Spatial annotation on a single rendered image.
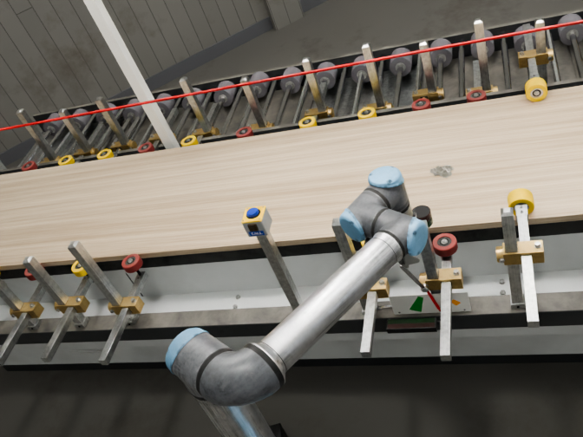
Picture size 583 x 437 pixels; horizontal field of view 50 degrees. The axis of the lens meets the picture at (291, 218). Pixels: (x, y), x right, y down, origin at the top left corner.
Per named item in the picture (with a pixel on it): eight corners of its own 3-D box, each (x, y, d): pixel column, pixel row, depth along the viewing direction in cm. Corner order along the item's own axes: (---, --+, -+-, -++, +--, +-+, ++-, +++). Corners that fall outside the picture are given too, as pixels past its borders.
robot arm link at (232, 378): (227, 405, 121) (430, 211, 152) (190, 375, 129) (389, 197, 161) (245, 440, 127) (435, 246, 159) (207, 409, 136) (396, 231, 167)
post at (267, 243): (306, 317, 230) (265, 233, 202) (293, 318, 232) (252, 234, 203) (308, 308, 233) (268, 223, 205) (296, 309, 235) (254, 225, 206)
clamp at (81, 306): (84, 313, 255) (78, 306, 252) (58, 315, 259) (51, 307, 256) (90, 302, 259) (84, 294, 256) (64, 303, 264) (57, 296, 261)
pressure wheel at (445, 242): (461, 270, 211) (456, 248, 204) (436, 272, 214) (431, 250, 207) (461, 253, 217) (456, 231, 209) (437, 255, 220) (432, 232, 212)
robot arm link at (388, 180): (358, 180, 168) (380, 158, 172) (370, 213, 176) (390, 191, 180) (385, 189, 162) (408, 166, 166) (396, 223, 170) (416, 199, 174)
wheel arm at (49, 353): (52, 363, 240) (46, 357, 237) (45, 363, 241) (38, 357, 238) (97, 277, 270) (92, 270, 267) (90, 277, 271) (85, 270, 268)
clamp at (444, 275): (463, 289, 203) (461, 278, 200) (421, 290, 207) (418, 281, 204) (463, 275, 207) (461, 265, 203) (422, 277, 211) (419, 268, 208)
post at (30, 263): (92, 335, 269) (28, 261, 238) (85, 335, 270) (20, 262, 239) (94, 329, 271) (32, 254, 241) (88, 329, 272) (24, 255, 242)
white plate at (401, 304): (471, 311, 210) (467, 293, 204) (394, 315, 219) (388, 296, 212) (471, 310, 210) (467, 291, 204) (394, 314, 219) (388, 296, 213)
